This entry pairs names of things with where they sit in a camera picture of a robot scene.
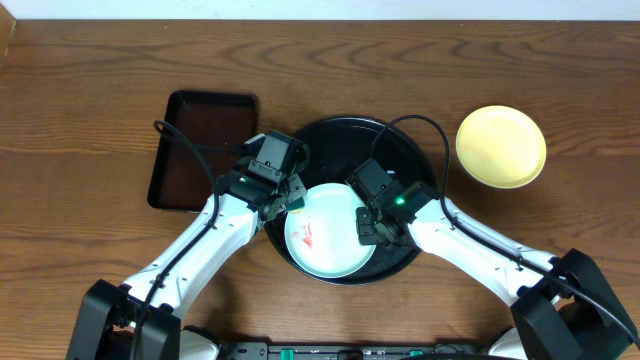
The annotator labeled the yellow plate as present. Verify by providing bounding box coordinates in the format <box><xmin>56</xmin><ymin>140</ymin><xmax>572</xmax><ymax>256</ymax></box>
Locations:
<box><xmin>455</xmin><ymin>105</ymin><xmax>547</xmax><ymax>189</ymax></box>

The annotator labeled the dark rectangular tray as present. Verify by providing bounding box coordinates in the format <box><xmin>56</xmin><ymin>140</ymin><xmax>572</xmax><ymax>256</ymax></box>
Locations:
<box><xmin>147</xmin><ymin>90</ymin><xmax>258</xmax><ymax>213</ymax></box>

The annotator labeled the left black cable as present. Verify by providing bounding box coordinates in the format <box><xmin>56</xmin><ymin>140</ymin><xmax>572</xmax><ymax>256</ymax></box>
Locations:
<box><xmin>127</xmin><ymin>119</ymin><xmax>239</xmax><ymax>360</ymax></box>

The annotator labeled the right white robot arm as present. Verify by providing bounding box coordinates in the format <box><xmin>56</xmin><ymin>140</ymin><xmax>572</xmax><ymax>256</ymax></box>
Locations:
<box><xmin>349</xmin><ymin>178</ymin><xmax>639</xmax><ymax>359</ymax></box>

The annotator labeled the green yellow sponge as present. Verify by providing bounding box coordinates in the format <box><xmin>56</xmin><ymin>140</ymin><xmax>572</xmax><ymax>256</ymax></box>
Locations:
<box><xmin>286</xmin><ymin>198</ymin><xmax>305</xmax><ymax>214</ymax></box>

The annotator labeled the right black cable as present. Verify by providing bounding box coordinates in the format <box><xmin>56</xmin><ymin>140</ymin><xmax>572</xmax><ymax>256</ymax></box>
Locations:
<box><xmin>369</xmin><ymin>114</ymin><xmax>640</xmax><ymax>351</ymax></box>

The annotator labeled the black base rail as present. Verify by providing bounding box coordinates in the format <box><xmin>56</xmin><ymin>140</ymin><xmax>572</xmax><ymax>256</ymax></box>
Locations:
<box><xmin>217</xmin><ymin>342</ymin><xmax>489</xmax><ymax>360</ymax></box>

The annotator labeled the black cable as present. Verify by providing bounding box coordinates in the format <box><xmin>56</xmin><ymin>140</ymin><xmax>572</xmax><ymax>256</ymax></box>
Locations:
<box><xmin>127</xmin><ymin>119</ymin><xmax>239</xmax><ymax>360</ymax></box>
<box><xmin>369</xmin><ymin>114</ymin><xmax>640</xmax><ymax>351</ymax></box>

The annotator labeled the round black serving tray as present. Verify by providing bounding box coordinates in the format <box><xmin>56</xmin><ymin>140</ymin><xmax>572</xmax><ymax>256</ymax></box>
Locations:
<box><xmin>294</xmin><ymin>116</ymin><xmax>437</xmax><ymax>285</ymax></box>

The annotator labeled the light blue plate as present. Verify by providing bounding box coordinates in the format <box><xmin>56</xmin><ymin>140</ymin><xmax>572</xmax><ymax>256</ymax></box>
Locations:
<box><xmin>284</xmin><ymin>183</ymin><xmax>376</xmax><ymax>279</ymax></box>

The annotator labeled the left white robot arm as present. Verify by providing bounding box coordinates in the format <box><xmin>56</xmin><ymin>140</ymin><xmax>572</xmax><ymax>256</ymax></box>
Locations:
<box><xmin>66</xmin><ymin>155</ymin><xmax>308</xmax><ymax>359</ymax></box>

